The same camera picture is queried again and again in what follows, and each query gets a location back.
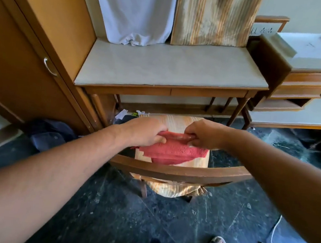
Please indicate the person's right hand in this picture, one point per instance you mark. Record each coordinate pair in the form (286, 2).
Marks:
(207, 135)

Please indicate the person's left hand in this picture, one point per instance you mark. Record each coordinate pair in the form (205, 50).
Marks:
(142, 132)

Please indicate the person's left thumb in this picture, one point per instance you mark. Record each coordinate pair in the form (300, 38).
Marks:
(160, 139)

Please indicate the person's right fingers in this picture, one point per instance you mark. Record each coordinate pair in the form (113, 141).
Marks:
(190, 136)

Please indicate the red towel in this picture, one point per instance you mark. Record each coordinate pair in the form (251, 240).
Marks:
(173, 151)

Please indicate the person's right forearm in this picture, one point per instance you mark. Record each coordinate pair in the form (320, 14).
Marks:
(286, 179)

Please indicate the person's left forearm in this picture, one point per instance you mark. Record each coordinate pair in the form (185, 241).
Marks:
(39, 181)

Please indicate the striped beige seat cushion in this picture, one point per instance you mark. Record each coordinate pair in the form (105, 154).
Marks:
(177, 127)

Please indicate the wooden chair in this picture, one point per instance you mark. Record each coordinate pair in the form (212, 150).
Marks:
(178, 171)

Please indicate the white paper scrap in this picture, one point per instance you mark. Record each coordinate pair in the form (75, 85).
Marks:
(121, 114)

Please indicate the wooden desk with white top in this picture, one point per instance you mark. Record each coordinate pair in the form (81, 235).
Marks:
(169, 66)

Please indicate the dark blue bag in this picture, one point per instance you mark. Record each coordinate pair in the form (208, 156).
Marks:
(50, 135)

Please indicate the wooden bedside cabinet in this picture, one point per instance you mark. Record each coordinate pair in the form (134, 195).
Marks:
(293, 79)

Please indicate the striped beige curtain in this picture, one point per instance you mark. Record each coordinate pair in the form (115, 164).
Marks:
(214, 17)

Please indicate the white curtain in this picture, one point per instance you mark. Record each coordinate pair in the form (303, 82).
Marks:
(135, 8)

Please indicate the wooden framed sign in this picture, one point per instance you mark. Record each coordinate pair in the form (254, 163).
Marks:
(266, 25)

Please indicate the wooden wardrobe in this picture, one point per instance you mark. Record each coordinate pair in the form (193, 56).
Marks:
(28, 43)

